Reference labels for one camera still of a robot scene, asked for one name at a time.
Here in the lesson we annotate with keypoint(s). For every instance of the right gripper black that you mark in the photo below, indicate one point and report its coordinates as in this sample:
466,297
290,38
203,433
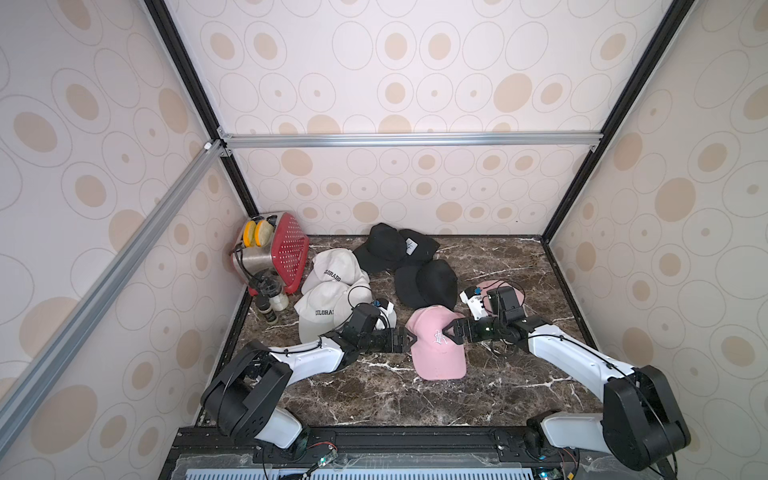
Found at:
464,330

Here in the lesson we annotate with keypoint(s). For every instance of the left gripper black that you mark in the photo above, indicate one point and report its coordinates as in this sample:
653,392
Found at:
390,346

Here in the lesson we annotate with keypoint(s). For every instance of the pink cap front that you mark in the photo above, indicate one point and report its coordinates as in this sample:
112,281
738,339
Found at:
435,356

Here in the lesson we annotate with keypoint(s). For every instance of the black cap plain front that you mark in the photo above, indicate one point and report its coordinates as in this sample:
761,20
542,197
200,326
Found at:
434,283

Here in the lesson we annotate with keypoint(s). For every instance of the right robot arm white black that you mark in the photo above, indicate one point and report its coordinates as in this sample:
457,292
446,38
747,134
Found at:
640,423

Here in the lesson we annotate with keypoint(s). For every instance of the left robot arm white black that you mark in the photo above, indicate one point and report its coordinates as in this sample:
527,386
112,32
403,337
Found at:
243,399

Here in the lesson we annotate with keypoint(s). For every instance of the white Colorado cap front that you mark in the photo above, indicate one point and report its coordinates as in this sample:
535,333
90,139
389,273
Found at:
328,305

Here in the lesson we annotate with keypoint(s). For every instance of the black cap back left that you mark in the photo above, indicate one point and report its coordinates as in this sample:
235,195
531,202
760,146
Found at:
383,250

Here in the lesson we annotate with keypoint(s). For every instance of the black cap with white label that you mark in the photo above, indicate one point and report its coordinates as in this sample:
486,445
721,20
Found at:
420,248

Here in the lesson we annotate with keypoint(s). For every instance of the white cap back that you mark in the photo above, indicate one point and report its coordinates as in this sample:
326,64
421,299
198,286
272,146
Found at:
338,265

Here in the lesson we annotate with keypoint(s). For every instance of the clear bottle black cap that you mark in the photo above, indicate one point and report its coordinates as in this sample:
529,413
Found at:
269,285

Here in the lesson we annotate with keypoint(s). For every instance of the small dark bottle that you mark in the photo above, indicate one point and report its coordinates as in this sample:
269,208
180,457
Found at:
265,309

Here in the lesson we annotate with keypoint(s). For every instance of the yellow sponge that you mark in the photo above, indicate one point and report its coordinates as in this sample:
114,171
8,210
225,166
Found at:
257,233

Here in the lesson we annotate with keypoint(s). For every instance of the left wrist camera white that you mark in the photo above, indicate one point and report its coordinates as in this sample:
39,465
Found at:
387,316

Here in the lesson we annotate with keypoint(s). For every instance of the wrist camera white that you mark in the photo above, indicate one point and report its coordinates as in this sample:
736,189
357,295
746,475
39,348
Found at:
387,316
472,297

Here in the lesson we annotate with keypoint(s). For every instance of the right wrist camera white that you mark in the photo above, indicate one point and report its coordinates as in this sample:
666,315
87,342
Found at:
472,297

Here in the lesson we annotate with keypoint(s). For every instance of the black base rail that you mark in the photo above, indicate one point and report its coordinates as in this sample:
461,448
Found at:
381,448

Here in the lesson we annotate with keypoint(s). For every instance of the horizontal aluminium rail back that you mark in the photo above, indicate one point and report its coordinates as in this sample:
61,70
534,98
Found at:
397,140

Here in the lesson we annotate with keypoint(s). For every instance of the aluminium rail left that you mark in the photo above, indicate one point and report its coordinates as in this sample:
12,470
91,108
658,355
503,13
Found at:
44,372

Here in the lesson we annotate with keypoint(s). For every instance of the black frame post left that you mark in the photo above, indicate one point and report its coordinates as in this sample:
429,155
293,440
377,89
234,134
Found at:
162,19

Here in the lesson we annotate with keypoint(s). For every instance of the black frame post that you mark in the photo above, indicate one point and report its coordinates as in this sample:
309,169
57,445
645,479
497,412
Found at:
661,39
162,19

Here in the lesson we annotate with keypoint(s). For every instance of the black frame post right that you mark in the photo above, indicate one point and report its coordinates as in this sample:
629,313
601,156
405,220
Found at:
661,39

